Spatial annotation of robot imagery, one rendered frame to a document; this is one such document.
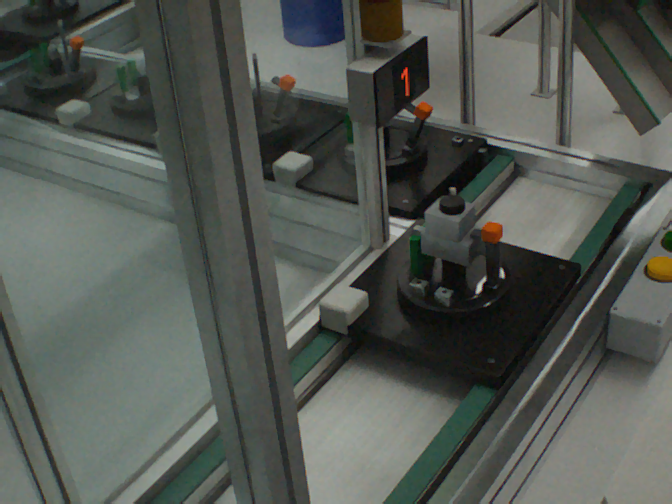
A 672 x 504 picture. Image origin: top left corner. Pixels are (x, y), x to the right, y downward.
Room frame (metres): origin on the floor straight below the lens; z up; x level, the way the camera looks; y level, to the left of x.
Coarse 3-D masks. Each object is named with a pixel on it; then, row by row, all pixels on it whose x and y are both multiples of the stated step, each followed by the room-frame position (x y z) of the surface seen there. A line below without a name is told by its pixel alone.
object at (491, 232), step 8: (488, 224) 0.93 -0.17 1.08; (496, 224) 0.93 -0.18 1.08; (472, 232) 0.94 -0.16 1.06; (480, 232) 0.94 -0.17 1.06; (488, 232) 0.92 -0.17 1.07; (496, 232) 0.91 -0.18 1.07; (488, 240) 0.92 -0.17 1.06; (496, 240) 0.91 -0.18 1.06; (488, 248) 0.92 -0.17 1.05; (496, 248) 0.92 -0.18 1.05; (488, 256) 0.92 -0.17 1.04; (496, 256) 0.92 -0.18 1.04; (488, 264) 0.92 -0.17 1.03; (496, 264) 0.92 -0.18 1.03; (488, 272) 0.92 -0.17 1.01; (496, 272) 0.92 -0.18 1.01; (488, 280) 0.92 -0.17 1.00; (496, 280) 0.92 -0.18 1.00
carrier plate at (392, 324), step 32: (416, 224) 1.11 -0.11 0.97; (384, 256) 1.04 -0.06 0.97; (512, 256) 1.01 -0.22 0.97; (544, 256) 1.00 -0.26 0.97; (384, 288) 0.97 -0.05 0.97; (512, 288) 0.94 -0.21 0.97; (544, 288) 0.94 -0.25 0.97; (320, 320) 0.93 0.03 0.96; (384, 320) 0.91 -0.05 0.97; (416, 320) 0.90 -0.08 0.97; (512, 320) 0.88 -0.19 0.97; (544, 320) 0.89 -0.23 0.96; (416, 352) 0.85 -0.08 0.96; (448, 352) 0.84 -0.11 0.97; (480, 352) 0.83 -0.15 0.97; (512, 352) 0.83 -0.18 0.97
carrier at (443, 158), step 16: (384, 128) 1.29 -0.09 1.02; (400, 128) 1.35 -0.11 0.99; (432, 128) 1.38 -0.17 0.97; (384, 144) 1.29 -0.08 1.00; (400, 144) 1.30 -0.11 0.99; (416, 144) 1.28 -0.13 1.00; (432, 144) 1.33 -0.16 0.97; (448, 144) 1.32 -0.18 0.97; (464, 144) 1.32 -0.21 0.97; (480, 144) 1.31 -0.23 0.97; (400, 160) 1.25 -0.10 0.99; (416, 160) 1.26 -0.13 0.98; (432, 160) 1.28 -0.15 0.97; (448, 160) 1.27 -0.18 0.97; (464, 160) 1.27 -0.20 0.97; (400, 176) 1.24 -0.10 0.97; (416, 176) 1.23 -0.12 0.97; (432, 176) 1.23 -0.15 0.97; (448, 176) 1.23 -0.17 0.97; (400, 192) 1.19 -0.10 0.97; (416, 192) 1.19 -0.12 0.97; (432, 192) 1.19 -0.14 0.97; (400, 208) 1.15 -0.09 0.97; (416, 208) 1.15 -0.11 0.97
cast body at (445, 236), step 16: (432, 208) 0.96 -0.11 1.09; (448, 208) 0.94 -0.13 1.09; (464, 208) 0.95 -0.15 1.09; (432, 224) 0.95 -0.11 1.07; (448, 224) 0.93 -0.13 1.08; (464, 224) 0.94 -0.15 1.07; (432, 240) 0.95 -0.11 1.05; (448, 240) 0.94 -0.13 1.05; (464, 240) 0.93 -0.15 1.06; (480, 240) 0.94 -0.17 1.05; (448, 256) 0.94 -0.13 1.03; (464, 256) 0.92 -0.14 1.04
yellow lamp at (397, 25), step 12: (360, 0) 1.06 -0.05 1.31; (396, 0) 1.05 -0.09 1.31; (360, 12) 1.07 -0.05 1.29; (372, 12) 1.05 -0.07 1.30; (384, 12) 1.05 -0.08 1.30; (396, 12) 1.05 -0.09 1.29; (360, 24) 1.07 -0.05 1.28; (372, 24) 1.05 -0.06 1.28; (384, 24) 1.05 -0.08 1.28; (396, 24) 1.05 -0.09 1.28; (372, 36) 1.05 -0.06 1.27; (384, 36) 1.05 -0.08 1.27; (396, 36) 1.05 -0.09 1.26
